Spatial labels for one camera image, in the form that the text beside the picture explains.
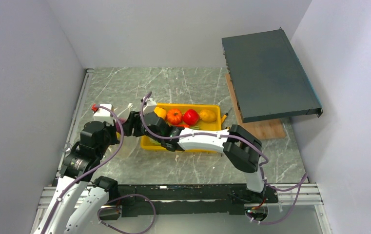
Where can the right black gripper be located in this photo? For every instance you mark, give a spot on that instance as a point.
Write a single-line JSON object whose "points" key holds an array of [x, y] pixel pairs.
{"points": [[128, 125]]}

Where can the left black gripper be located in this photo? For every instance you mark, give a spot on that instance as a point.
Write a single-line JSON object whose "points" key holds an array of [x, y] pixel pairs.
{"points": [[111, 127]]}

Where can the clear dotted zip top bag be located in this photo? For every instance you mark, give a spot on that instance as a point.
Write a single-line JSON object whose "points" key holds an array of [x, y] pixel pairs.
{"points": [[128, 119]]}

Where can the yellow bell pepper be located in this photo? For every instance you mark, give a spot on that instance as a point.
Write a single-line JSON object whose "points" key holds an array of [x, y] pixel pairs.
{"points": [[160, 112]]}

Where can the red toy tomato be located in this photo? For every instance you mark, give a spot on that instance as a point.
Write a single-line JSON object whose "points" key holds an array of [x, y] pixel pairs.
{"points": [[190, 117]]}

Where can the purple toy onion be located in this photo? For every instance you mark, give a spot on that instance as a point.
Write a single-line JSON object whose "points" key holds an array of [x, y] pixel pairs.
{"points": [[121, 121]]}

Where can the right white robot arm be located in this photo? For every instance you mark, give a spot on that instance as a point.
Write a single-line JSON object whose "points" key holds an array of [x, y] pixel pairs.
{"points": [[240, 147]]}

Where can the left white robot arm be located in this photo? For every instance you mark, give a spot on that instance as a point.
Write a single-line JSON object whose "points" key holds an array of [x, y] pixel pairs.
{"points": [[62, 215]]}

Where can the yellow plastic tray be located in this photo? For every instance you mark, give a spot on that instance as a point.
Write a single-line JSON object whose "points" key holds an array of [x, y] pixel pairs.
{"points": [[210, 126]]}

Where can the orange toy pumpkin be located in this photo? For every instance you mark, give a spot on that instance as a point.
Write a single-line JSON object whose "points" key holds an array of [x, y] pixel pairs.
{"points": [[174, 116]]}

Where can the orange toy carrot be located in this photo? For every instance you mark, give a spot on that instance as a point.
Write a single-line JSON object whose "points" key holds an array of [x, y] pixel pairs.
{"points": [[194, 127]]}

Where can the brown toy potato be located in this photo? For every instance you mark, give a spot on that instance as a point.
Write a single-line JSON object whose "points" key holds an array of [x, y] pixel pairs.
{"points": [[207, 115]]}

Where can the wooden board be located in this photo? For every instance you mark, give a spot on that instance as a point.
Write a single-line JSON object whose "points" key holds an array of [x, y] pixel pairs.
{"points": [[266, 129]]}

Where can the dark green rack box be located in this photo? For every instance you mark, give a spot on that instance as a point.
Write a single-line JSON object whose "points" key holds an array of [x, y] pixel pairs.
{"points": [[268, 78]]}

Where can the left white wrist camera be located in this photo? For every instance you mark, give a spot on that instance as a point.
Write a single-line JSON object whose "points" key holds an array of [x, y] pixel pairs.
{"points": [[101, 114]]}

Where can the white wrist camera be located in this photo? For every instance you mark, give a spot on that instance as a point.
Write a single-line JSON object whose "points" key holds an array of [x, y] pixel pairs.
{"points": [[149, 105], [101, 114]]}

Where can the aluminium side rail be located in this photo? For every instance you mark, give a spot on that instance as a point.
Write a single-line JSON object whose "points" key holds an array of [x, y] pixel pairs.
{"points": [[76, 116]]}

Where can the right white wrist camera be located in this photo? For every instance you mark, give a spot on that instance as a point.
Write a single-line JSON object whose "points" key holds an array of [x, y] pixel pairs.
{"points": [[149, 105]]}

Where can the black base frame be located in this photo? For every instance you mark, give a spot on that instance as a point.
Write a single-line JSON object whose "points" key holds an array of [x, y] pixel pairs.
{"points": [[171, 199]]}

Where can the yellow handled screwdriver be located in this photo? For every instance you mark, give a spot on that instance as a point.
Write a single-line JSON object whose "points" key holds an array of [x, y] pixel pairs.
{"points": [[224, 117]]}

